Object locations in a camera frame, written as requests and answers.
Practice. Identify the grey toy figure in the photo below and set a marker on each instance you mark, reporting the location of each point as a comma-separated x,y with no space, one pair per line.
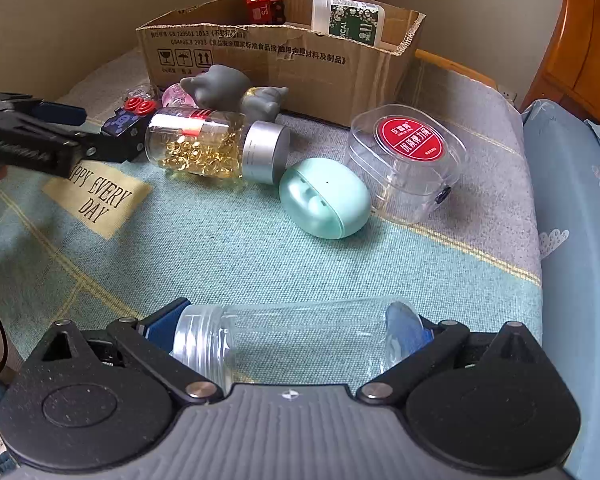
217,85

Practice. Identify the wooden cabinet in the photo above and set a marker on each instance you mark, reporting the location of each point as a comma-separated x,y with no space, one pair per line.
585,50

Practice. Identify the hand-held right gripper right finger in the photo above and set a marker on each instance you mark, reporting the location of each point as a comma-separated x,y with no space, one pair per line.
428,333

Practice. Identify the clear plastic jar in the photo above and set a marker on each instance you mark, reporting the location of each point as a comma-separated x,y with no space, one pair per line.
305,340

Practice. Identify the capsule jar with silver lid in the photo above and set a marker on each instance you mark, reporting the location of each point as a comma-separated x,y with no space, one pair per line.
200,152

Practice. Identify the small red box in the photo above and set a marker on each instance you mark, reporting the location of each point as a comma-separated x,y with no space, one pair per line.
260,9

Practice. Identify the cardboard box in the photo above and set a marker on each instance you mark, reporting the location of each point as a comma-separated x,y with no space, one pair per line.
300,75

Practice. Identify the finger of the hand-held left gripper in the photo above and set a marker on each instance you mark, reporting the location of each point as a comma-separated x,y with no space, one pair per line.
115,147
62,112

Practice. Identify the white bottle with green label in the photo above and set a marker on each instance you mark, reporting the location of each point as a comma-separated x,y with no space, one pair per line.
347,22

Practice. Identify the wooden bed frame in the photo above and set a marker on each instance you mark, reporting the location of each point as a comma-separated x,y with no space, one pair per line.
460,67

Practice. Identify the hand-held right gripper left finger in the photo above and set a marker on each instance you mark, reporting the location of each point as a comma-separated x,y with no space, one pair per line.
164,326

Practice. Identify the mint green egg-shaped case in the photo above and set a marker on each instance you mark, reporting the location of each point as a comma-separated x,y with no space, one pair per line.
325,200

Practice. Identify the wall socket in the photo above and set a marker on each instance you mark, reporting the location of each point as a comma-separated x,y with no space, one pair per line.
508,95

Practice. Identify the clear container with red label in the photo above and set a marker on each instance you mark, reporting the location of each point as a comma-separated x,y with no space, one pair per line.
410,137

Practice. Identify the blue toy with red wheels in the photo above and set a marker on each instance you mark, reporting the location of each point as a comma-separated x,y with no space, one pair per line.
122,121

